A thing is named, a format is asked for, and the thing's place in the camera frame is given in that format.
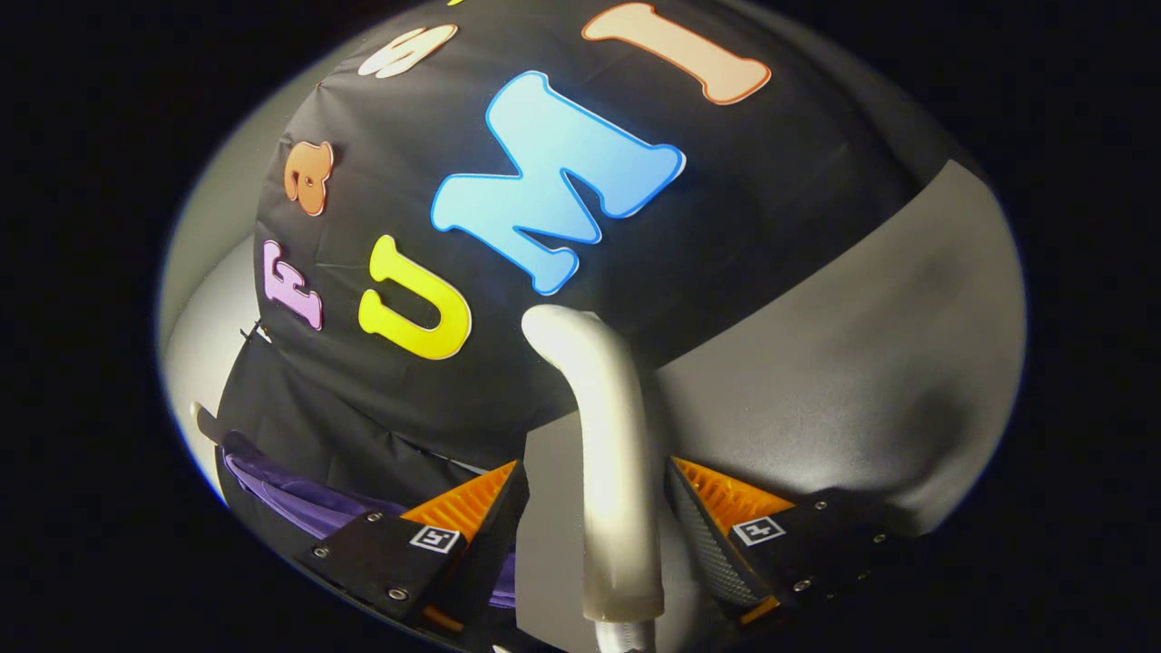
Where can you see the white garment steamer head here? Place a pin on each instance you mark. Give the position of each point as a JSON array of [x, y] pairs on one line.
[[617, 472]]

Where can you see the grey cabinet with dark top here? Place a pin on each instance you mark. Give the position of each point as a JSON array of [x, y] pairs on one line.
[[862, 363]]

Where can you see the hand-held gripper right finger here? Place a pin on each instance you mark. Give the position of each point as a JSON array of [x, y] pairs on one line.
[[703, 544]]

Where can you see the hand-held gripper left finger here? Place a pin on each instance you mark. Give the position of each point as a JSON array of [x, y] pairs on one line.
[[494, 553]]

